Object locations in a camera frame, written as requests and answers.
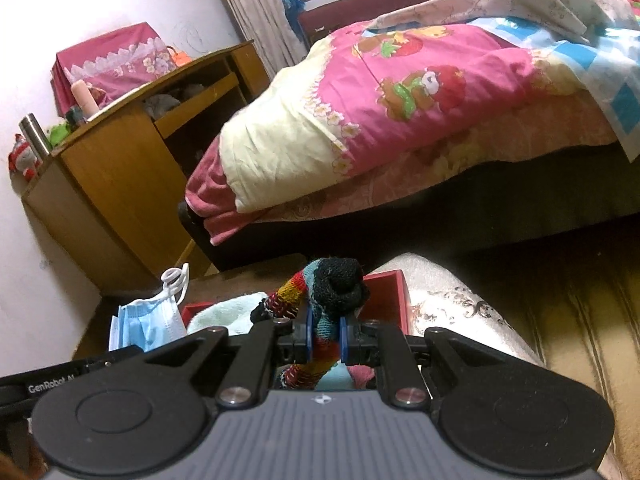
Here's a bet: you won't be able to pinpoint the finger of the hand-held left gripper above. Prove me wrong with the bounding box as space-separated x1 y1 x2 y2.
77 344 148 376

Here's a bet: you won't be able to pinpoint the pink bottle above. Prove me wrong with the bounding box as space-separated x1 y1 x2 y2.
71 81 101 122

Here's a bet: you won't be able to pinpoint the beige curtain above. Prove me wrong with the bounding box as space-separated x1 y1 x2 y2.
207 0 313 68

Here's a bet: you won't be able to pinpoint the blue face mask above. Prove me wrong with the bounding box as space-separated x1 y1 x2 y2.
109 263 192 352

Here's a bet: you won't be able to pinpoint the pale green fluffy towel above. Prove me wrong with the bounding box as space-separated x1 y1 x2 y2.
190 294 266 337

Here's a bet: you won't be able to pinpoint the santa doll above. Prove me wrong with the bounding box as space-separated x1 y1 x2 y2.
7 133 41 182

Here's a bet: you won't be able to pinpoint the blue cloth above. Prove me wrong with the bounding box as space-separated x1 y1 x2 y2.
279 0 307 47

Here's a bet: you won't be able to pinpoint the green toy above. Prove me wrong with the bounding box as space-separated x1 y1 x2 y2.
47 121 76 150

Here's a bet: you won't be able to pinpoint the bed with dark frame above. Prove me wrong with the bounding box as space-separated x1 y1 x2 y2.
177 0 640 273

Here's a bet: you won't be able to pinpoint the grey clothes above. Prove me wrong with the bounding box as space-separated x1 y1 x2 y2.
142 82 206 118

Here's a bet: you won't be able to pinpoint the red cardboard box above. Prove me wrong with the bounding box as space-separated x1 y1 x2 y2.
180 270 413 341

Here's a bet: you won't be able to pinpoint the wooden desk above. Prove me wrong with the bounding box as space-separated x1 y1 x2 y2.
21 40 271 293

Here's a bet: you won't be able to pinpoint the wooden stool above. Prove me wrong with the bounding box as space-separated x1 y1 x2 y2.
75 254 308 356

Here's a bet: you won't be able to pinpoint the white embroidered tablecloth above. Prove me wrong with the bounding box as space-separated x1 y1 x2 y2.
370 252 546 371

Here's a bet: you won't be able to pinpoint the striped knit sock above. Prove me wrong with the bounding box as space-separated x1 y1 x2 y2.
250 257 372 391

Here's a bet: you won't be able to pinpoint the white floral bedsheet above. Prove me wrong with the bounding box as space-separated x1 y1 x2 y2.
375 0 640 46

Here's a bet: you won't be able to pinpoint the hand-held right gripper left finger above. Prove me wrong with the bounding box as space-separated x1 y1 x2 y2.
142 306 316 409

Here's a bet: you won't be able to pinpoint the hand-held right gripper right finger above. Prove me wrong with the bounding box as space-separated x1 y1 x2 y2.
340 313 502 409

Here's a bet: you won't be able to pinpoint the pink printed quilt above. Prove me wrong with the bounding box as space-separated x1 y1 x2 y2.
185 10 640 246

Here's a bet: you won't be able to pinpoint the steel thermos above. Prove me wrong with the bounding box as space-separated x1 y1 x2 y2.
19 113 53 159

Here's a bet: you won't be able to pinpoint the pink lace-trimmed cover cloth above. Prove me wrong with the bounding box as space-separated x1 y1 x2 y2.
52 22 178 116

